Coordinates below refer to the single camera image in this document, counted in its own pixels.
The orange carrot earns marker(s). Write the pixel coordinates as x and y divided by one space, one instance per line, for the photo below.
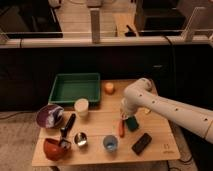
121 129

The teal sponge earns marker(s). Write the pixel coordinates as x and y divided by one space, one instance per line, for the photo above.
132 123

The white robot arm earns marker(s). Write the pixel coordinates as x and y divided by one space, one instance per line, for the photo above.
195 119

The white cup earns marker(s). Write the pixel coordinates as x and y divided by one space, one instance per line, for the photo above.
81 107

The blue cup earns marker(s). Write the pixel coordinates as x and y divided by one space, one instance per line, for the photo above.
110 143

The small metal cup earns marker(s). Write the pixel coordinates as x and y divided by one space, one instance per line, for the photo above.
80 139

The green plastic tray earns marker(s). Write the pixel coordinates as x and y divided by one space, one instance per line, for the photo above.
67 88

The yellow banana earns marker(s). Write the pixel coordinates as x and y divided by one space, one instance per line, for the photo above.
147 110

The black tool on bench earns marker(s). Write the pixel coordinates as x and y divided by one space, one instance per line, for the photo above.
130 32

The purple white bowl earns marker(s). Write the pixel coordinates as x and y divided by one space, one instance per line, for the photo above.
49 116

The black rectangular block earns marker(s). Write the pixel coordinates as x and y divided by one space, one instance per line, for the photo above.
142 143

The red bowl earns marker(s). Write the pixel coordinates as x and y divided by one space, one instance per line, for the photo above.
55 150

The black box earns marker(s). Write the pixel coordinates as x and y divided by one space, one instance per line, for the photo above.
158 17

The black monitor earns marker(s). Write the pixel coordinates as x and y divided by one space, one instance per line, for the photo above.
30 19

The black handled scoop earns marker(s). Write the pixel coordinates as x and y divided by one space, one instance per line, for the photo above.
67 127

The white upright post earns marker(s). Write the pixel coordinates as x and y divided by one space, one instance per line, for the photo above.
95 24

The white angled bracket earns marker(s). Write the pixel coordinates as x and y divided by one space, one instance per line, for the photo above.
193 23

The white horizontal rail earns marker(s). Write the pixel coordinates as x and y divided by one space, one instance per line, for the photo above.
105 41

